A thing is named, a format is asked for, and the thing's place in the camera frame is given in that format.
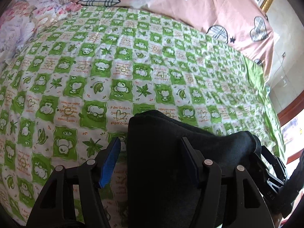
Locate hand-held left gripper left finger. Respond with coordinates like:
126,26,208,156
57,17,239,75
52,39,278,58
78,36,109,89
26,137,122,228

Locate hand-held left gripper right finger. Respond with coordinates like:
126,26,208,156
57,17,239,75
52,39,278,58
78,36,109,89
182,136,272,228

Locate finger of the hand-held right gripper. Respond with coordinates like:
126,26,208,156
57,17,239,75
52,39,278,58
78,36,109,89
260,145,288,179
253,152,284,188

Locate black pants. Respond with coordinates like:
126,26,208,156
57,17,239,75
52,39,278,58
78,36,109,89
127,110,262,228

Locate person's right forearm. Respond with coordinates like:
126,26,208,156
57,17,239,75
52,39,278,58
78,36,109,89
271,147,304,219

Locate green cartoon print bed sheet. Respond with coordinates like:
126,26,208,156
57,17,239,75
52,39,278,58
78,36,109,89
0,5,287,226

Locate pink quilt with plaid hearts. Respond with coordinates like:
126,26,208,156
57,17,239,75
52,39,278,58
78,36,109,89
41,0,279,76

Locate floral ruffled pillow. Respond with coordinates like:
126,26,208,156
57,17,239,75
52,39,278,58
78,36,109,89
0,0,82,63

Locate red wooden door frame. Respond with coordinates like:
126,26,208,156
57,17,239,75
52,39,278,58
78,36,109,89
277,97,304,127

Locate white charger cable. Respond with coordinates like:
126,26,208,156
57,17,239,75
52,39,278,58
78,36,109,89
268,56,284,86

